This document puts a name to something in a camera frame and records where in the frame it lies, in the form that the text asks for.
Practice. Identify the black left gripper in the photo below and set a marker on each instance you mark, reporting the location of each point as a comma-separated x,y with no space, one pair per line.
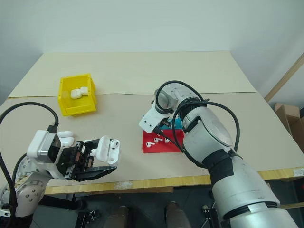
73,159

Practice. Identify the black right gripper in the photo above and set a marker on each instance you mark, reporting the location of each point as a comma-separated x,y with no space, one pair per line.
165,123

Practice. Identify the white earbud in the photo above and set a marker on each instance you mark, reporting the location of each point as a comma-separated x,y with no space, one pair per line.
149,144
166,140
115,143
157,139

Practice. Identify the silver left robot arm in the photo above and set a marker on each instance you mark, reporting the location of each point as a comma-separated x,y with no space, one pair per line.
26,194

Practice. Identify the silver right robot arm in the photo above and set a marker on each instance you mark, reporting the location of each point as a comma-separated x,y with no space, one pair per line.
237,185

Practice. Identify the yellow plastic bin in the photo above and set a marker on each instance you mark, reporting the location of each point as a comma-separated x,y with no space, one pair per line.
78,108

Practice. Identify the brown cardboard box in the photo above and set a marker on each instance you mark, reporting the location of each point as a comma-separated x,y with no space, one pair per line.
292,118

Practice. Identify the blue earbud tray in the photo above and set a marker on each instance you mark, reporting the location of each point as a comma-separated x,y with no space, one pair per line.
178,124

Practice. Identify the red earbud tray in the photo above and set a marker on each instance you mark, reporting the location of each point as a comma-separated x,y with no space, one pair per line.
154,149

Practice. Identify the white tape patch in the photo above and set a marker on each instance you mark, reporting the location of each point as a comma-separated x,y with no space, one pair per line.
123,185
299,172

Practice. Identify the black metal latch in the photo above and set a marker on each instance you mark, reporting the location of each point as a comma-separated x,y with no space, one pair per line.
92,215
208,215

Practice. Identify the dark brown rounded shape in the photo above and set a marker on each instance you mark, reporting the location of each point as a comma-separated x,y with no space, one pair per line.
120,217
177,216

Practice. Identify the light wooden slat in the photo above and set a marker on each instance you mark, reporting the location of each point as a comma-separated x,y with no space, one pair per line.
285,78

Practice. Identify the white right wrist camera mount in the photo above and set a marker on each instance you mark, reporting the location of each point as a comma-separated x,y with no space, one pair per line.
152,118

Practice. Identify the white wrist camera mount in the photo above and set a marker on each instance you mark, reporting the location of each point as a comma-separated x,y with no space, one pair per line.
152,118
39,145

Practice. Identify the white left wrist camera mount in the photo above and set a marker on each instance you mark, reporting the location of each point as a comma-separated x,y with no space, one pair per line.
39,145

